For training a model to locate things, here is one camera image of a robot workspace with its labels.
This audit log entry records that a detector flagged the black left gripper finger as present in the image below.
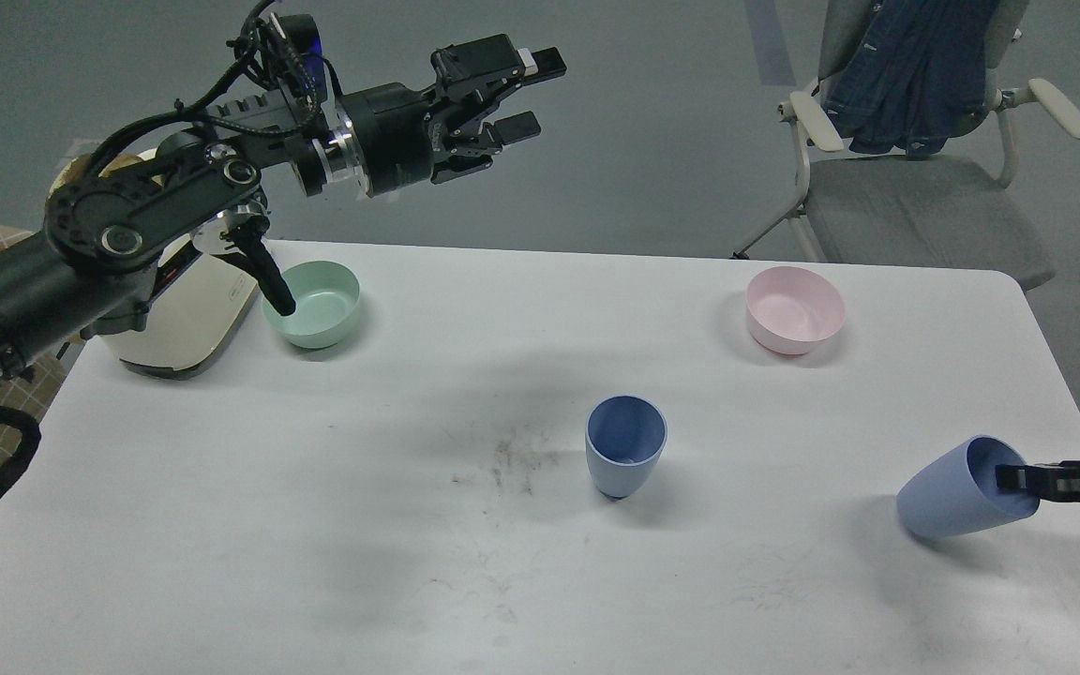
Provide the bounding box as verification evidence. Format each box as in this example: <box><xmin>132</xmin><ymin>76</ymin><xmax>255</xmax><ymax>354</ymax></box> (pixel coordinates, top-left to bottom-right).
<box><xmin>485</xmin><ymin>111</ymin><xmax>543</xmax><ymax>149</ymax></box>
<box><xmin>507</xmin><ymin>48</ymin><xmax>567</xmax><ymax>85</ymax></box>

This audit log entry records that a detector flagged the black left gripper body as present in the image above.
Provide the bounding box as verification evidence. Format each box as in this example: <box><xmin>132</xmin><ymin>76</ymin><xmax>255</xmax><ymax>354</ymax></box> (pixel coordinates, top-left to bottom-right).
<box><xmin>337</xmin><ymin>33</ymin><xmax>530</xmax><ymax>197</ymax></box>

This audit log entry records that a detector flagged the blue cup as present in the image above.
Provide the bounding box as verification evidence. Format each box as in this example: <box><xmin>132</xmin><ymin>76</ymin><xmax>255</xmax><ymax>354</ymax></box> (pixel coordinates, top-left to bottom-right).
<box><xmin>584</xmin><ymin>395</ymin><xmax>669</xmax><ymax>500</ymax></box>
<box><xmin>895</xmin><ymin>436</ymin><xmax>1039</xmax><ymax>539</ymax></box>

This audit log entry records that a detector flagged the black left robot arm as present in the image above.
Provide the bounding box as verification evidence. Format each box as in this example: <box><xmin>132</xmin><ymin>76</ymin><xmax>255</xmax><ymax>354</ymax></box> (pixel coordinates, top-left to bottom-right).
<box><xmin>0</xmin><ymin>1</ymin><xmax>566</xmax><ymax>500</ymax></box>

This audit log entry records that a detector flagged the green bowl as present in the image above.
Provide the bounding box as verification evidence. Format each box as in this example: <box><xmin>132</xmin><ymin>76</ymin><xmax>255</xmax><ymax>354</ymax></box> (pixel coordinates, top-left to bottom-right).
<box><xmin>262</xmin><ymin>261</ymin><xmax>363</xmax><ymax>350</ymax></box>

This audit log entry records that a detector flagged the cream toaster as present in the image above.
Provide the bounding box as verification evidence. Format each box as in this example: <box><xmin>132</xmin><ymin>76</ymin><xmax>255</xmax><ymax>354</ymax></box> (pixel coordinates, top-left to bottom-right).
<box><xmin>49</xmin><ymin>148</ymin><xmax>269</xmax><ymax>380</ymax></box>

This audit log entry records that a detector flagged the grey office chair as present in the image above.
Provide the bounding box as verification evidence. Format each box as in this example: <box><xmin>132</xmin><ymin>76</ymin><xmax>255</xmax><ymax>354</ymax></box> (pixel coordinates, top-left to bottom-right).
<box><xmin>732</xmin><ymin>1</ymin><xmax>1080</xmax><ymax>291</ymax></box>

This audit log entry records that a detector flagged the pink bowl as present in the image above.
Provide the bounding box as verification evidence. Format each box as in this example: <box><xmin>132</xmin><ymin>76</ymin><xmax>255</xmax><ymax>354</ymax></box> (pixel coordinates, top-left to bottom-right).
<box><xmin>744</xmin><ymin>265</ymin><xmax>848</xmax><ymax>357</ymax></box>

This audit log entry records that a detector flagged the blue denim jacket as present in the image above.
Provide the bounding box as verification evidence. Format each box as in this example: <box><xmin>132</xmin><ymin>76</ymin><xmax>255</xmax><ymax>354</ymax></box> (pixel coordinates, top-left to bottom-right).
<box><xmin>823</xmin><ymin>1</ymin><xmax>999</xmax><ymax>158</ymax></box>

